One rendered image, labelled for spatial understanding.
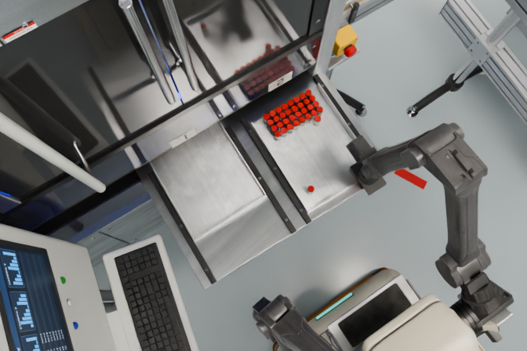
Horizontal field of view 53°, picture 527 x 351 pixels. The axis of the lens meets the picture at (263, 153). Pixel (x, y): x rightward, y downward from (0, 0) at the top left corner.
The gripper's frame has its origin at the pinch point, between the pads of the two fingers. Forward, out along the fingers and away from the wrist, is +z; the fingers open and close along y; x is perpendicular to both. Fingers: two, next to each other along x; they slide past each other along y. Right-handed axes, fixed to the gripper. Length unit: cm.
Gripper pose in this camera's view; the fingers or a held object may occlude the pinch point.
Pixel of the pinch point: (362, 181)
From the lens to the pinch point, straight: 167.0
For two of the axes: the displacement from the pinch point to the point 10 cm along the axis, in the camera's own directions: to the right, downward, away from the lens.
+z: 0.0, 2.6, 9.7
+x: -8.4, 5.2, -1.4
